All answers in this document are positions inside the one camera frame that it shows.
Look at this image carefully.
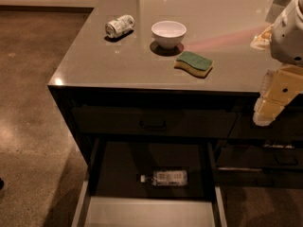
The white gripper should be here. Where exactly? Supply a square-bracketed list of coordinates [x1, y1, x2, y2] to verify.
[253, 64, 303, 126]

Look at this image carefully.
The clear blue plastic bottle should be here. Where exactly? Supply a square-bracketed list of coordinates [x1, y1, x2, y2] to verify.
[139, 170, 188, 186]

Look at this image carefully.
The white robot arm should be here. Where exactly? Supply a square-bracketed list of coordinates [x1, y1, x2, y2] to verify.
[251, 0, 303, 127]

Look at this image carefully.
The snack bag on counter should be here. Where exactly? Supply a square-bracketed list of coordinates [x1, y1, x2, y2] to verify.
[250, 25, 273, 50]

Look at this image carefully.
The dark kitchen counter cabinet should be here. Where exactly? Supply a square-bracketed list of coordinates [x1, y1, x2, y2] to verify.
[48, 0, 302, 227]

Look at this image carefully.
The open middle drawer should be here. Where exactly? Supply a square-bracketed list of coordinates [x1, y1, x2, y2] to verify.
[72, 139, 227, 227]

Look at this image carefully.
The closed top drawer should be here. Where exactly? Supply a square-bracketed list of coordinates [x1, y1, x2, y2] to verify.
[72, 106, 237, 138]

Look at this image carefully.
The green and yellow sponge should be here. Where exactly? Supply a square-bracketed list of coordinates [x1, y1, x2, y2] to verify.
[174, 51, 213, 79]

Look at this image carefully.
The white ceramic bowl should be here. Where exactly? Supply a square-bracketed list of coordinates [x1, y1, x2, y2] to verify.
[151, 21, 187, 49]

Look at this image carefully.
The crushed white soda can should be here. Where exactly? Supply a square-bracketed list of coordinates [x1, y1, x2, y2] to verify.
[105, 14, 135, 39]

